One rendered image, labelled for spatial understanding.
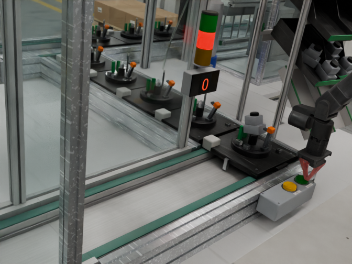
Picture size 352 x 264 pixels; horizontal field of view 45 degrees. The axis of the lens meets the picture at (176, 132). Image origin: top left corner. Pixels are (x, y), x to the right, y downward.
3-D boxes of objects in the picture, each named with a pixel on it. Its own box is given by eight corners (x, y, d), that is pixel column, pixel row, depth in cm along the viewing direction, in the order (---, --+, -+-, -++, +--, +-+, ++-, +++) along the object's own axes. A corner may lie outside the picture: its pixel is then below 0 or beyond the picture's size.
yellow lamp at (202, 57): (213, 65, 130) (216, 49, 128) (202, 66, 127) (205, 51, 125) (201, 59, 133) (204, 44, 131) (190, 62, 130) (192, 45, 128)
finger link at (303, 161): (293, 177, 133) (300, 151, 129) (305, 171, 138) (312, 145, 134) (312, 187, 129) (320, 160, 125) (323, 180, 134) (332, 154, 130)
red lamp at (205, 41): (216, 48, 128) (219, 32, 126) (205, 50, 125) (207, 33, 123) (204, 44, 131) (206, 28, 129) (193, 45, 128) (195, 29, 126)
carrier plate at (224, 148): (297, 159, 149) (299, 154, 148) (256, 179, 134) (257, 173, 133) (243, 132, 164) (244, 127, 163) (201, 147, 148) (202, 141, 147)
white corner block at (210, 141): (219, 149, 148) (221, 139, 147) (210, 152, 145) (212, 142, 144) (209, 143, 151) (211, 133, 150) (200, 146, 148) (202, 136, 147)
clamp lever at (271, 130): (268, 147, 144) (276, 128, 140) (265, 149, 142) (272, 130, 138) (260, 142, 146) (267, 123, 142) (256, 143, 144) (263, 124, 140)
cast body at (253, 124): (266, 132, 144) (266, 112, 143) (258, 135, 142) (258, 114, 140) (246, 129, 150) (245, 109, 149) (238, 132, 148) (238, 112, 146)
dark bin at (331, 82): (338, 84, 155) (350, 69, 150) (314, 87, 148) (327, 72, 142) (293, 33, 168) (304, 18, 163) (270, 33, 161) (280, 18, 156)
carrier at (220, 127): (240, 130, 165) (247, 100, 160) (198, 145, 149) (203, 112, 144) (196, 107, 180) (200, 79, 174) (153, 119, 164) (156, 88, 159)
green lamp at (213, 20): (219, 32, 126) (221, 15, 124) (207, 33, 122) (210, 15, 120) (206, 28, 129) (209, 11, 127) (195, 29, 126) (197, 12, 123)
